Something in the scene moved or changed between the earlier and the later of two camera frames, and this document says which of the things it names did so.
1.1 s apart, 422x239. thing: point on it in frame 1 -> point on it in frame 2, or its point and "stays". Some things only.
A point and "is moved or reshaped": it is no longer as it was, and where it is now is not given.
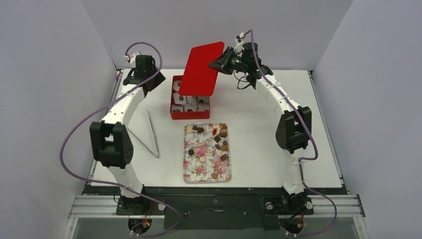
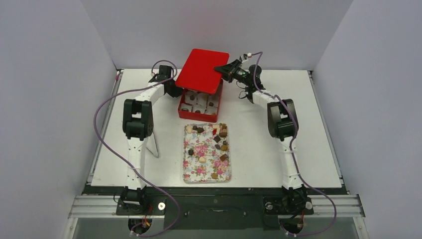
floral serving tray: x=206 y=154 stays
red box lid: x=198 y=78 is moved or reshaped
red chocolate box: x=187 y=107 is moved or reshaped
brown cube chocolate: x=223 y=157 stays
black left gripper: x=159 y=79 -> x=178 y=91
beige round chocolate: x=202 y=160 stays
